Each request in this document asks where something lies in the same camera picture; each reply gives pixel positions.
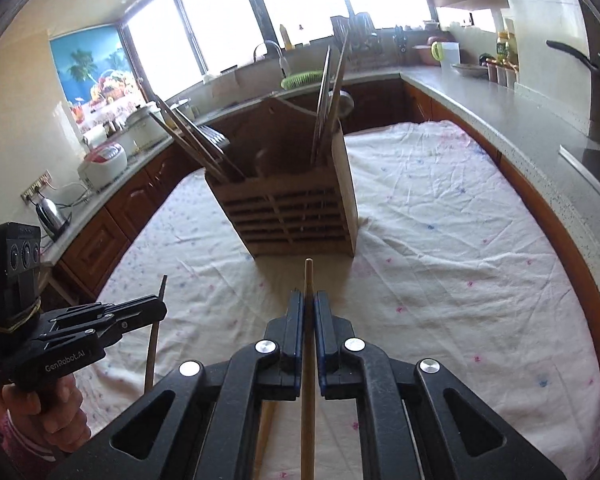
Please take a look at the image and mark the ridged wooden chopstick pair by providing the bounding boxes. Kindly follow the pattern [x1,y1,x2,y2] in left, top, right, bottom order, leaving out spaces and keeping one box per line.
[149,92,230,183]
[149,112,228,183]

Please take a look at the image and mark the stainless steel fork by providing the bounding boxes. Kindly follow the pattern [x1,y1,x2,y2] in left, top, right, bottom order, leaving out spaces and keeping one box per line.
[175,112,245,182]

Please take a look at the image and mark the long metal spoon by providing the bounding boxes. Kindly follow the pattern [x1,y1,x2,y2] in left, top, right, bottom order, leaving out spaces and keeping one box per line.
[328,90,355,119]

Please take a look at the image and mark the chrome kitchen faucet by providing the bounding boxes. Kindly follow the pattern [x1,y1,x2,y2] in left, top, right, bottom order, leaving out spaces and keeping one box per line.
[251,39,293,80]

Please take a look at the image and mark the left human hand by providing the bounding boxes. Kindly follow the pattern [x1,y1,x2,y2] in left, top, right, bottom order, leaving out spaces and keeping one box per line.
[0,374,91,453]

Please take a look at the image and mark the steel electric kettle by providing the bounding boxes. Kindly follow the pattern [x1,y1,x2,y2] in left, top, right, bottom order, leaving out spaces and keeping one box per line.
[35,195,70,242]

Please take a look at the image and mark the white floral tablecloth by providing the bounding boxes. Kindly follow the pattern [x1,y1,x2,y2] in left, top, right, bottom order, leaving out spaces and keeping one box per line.
[98,122,600,479]

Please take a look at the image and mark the white pink rice cooker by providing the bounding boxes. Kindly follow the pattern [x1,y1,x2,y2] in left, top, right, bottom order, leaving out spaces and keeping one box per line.
[78,142,128,192]

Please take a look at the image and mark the paper towel roll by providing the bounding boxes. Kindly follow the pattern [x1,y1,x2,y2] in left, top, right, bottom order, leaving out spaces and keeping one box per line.
[82,125,107,151]

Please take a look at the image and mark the white tall cooker pot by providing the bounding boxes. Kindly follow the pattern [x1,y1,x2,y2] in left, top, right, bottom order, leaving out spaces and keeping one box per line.
[124,102,168,151]

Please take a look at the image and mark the wooden utensil holder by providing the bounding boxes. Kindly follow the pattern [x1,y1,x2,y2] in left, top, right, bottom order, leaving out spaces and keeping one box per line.
[204,98,358,257]

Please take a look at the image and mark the small white slow cooker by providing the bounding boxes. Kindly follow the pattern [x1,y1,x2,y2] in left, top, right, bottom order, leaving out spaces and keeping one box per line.
[170,99,196,122]

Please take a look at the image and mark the tropical fruit poster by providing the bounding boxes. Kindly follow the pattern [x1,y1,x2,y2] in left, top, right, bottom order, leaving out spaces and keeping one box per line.
[50,25,145,134]

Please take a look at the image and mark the white seasoning jars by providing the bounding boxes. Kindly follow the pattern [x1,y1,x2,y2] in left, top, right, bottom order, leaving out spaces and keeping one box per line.
[484,58,518,89]

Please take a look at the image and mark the red bowl on counter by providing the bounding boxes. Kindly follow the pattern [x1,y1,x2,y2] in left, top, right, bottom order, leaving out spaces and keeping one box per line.
[413,36,446,66]

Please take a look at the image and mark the white jug green lid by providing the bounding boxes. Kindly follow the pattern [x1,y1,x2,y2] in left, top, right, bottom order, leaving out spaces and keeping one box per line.
[430,41,460,67]

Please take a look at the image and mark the dish drying rack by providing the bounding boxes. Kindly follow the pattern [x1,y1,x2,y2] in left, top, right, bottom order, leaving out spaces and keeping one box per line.
[330,12,384,70]

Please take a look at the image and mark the yellow oil bottles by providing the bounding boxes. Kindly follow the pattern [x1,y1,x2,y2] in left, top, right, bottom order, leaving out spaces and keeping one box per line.
[496,30,519,66]

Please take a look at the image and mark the yellow dish soap bottle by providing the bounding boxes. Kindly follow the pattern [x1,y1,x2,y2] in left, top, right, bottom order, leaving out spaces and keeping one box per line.
[279,24,294,51]

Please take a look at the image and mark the wall power outlet strip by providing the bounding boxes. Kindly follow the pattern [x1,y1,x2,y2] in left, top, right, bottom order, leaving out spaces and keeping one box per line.
[20,170,52,203]

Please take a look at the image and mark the black wok with handle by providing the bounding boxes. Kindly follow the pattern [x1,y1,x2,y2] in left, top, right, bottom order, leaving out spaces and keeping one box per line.
[545,39,600,106]

